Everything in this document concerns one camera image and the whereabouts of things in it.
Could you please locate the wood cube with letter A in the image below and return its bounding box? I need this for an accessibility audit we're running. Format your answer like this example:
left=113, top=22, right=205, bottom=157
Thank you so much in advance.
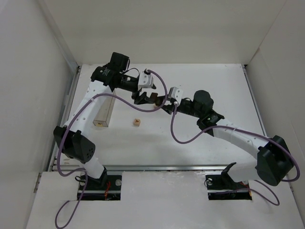
left=133, top=119, right=141, bottom=127

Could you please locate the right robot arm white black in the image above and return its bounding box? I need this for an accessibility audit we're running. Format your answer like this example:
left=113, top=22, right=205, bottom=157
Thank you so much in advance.
left=151, top=87, right=297, bottom=186

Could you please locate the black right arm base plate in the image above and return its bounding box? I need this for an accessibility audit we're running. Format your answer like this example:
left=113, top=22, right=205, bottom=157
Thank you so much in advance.
left=204, top=162, right=252, bottom=200

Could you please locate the aluminium left side rail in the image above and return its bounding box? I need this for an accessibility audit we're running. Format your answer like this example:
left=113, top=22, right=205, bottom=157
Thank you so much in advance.
left=44, top=66, right=81, bottom=172

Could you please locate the clear plastic box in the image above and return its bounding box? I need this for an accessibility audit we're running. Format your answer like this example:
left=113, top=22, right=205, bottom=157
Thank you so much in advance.
left=93, top=95, right=116, bottom=127

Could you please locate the aluminium front rail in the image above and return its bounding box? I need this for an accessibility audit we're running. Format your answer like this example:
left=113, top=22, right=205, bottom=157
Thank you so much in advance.
left=51, top=163, right=278, bottom=172

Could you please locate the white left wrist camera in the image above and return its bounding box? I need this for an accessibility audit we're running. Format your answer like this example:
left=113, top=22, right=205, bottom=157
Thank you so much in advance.
left=138, top=69, right=153, bottom=89

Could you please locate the aluminium rail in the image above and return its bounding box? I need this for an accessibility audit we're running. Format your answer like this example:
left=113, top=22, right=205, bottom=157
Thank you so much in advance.
left=44, top=66, right=81, bottom=172
left=239, top=64, right=272, bottom=138
left=51, top=163, right=278, bottom=172

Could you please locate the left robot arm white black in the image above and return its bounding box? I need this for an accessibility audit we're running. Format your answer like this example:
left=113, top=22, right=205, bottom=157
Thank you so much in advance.
left=53, top=52, right=156, bottom=187

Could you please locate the aluminium right side rail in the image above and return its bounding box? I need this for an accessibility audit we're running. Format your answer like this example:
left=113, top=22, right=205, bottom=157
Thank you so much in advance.
left=239, top=64, right=272, bottom=138

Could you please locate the dark brown wood block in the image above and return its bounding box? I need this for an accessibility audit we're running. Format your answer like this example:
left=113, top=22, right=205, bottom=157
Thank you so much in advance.
left=149, top=93, right=158, bottom=104

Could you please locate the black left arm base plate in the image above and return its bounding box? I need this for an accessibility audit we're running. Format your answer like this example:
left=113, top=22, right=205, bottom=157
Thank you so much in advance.
left=74, top=174, right=122, bottom=201

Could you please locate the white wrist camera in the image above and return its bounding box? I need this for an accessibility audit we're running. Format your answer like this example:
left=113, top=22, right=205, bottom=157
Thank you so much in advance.
left=138, top=69, right=153, bottom=89
left=168, top=87, right=184, bottom=104

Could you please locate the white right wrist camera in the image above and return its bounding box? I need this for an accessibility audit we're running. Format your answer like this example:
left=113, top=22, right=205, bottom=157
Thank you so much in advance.
left=168, top=87, right=184, bottom=104

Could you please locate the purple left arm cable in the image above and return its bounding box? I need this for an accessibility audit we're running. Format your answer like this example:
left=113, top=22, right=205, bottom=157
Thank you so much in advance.
left=55, top=69, right=169, bottom=229

